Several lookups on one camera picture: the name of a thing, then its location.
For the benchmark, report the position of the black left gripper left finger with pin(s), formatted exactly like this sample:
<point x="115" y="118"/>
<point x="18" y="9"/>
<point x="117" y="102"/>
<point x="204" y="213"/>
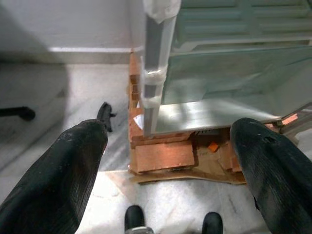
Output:
<point x="53" y="185"/>

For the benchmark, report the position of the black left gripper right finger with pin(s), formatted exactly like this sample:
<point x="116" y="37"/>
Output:
<point x="275" y="180"/>

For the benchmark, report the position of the open silver fridge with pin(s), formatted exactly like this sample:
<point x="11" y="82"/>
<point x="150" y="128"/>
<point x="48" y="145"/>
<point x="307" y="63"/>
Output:
<point x="209" y="117"/>

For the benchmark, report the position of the glass fridge shelf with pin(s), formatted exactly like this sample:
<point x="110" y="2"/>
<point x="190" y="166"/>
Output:
<point x="231" y="73"/>

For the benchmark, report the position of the small orange scrap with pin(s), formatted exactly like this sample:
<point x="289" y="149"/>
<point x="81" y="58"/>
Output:
<point x="213" y="147"/>

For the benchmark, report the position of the robot right leg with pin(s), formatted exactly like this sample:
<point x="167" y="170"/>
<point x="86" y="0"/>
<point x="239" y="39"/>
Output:
<point x="212" y="223"/>

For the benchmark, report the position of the black furniture foot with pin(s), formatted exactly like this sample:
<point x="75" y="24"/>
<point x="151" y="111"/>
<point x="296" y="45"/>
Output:
<point x="22" y="113"/>

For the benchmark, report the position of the black plastic piece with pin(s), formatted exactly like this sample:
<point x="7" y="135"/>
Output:
<point x="106" y="117"/>

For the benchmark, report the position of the white paper scrap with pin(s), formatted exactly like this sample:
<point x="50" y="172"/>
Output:
<point x="139" y="121"/>

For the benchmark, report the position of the large red brick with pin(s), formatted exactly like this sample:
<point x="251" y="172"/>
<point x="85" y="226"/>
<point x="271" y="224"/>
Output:
<point x="165" y="156"/>

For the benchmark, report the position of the stack of red bricks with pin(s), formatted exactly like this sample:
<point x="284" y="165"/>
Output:
<point x="134" y="83"/>

